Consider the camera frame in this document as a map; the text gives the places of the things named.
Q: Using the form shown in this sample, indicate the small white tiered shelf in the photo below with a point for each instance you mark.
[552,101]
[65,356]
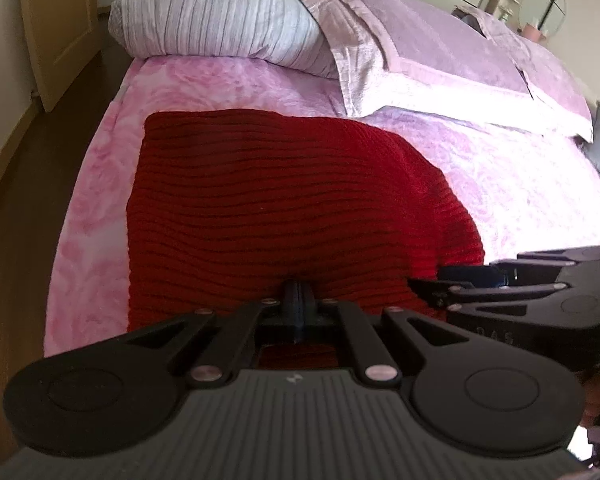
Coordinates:
[509,2]

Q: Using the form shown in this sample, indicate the person's right hand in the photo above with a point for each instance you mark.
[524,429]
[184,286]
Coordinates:
[594,395]

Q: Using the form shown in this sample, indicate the pink floral blanket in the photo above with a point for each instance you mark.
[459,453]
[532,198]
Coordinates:
[505,185]

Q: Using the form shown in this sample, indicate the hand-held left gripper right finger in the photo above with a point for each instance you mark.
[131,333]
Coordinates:
[306,305]

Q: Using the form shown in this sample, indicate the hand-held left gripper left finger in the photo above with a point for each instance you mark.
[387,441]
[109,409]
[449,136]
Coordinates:
[292,305]

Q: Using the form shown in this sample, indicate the wooden door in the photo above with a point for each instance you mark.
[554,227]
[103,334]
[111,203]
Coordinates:
[60,25]

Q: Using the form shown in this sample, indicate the red patterned knit sweater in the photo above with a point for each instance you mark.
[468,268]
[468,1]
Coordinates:
[280,185]

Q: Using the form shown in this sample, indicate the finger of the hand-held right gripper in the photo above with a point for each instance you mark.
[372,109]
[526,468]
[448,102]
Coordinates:
[472,276]
[505,292]

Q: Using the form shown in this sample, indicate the pink quilt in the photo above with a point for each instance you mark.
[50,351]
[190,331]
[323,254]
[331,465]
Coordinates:
[430,45]

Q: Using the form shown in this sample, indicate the oval mirror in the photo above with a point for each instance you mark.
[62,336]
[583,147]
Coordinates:
[542,5]

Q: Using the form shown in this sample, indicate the pink tissue box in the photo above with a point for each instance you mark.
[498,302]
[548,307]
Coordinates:
[531,31]

